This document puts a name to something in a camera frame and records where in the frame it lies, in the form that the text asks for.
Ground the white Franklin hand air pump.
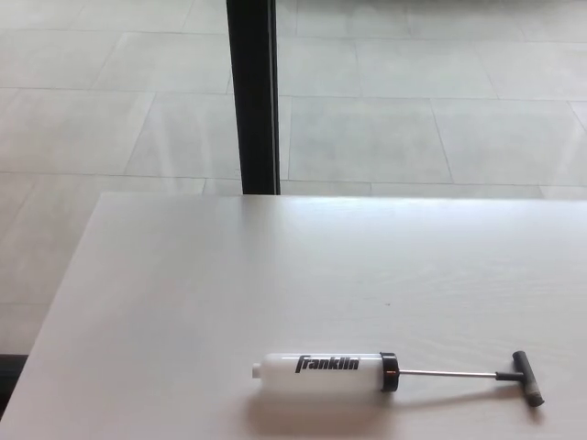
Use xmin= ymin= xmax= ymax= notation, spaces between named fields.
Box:
xmin=251 ymin=349 xmax=546 ymax=408

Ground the dark object beside table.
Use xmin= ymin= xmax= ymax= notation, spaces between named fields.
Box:
xmin=0 ymin=353 xmax=28 ymax=413

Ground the black vertical frame post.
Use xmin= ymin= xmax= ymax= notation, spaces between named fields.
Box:
xmin=225 ymin=0 xmax=282 ymax=195

